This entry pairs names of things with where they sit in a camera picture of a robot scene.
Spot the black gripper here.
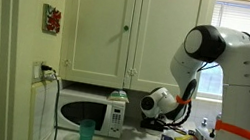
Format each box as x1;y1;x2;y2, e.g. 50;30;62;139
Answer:
139;120;165;133

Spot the cream wall cabinet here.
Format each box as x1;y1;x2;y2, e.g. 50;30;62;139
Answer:
51;0;216;102

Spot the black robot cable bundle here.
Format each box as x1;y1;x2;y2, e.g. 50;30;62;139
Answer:
156;54;221;133

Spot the black plug and cord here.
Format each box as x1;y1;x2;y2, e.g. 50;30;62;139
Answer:
29;64;68;140

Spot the white plug adapter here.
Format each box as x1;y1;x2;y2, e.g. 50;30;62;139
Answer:
41;69;60;84

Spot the white pump soap bottle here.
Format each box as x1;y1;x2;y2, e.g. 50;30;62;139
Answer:
196;116;211;137

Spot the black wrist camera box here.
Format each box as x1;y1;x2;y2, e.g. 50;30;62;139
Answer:
141;115;167;127

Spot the white microwave oven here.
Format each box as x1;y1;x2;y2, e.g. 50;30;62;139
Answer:
53;81;129;139

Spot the red floral wall picture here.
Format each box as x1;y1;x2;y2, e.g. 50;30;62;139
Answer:
39;3;64;35

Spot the green yellow sponge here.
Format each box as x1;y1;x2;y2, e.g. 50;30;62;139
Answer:
107;88;132;104

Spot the cream wall power outlet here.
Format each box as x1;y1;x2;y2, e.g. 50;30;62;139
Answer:
30;60;46;85

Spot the white cabinet latch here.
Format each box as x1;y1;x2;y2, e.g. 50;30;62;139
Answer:
126;66;138;79
62;57;73;68

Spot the green plastic cup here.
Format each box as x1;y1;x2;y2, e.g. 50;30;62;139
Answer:
77;117;98;140

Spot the chrome faucet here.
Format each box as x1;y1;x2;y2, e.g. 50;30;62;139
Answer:
214;111;224;122

